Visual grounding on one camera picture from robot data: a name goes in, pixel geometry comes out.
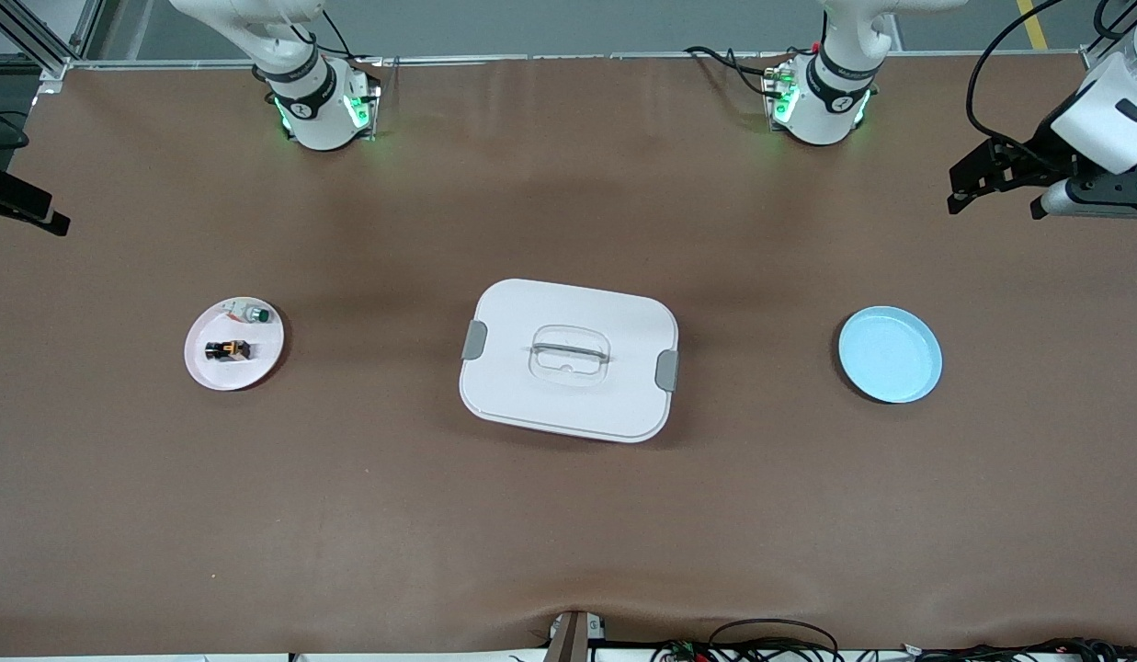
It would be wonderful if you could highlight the light blue round plate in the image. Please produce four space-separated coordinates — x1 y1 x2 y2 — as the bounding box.
838 305 944 405

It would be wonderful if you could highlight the pink round plate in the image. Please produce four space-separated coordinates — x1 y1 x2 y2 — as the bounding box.
183 296 287 392

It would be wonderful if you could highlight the white lidded storage box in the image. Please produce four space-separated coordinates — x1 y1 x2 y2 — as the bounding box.
459 278 680 445

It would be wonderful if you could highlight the brown table mat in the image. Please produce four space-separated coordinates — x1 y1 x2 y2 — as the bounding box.
0 55 1137 656

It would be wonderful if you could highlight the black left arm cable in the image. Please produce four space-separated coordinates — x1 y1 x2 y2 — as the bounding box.
965 0 1067 168

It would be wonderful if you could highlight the aluminium frame profile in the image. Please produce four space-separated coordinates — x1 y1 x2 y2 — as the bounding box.
1081 28 1125 73
0 0 105 93

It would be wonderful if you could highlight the black base power cable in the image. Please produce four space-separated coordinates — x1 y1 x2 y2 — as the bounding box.
684 44 782 100
292 9 385 65

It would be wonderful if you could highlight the black cable bundle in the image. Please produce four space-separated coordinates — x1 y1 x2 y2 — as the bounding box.
651 618 1137 662

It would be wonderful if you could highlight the clear lid handle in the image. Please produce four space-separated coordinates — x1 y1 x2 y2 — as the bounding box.
529 325 611 385

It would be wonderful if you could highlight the aluminium camera stand profile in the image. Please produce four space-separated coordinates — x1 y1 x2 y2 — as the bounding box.
542 611 608 662

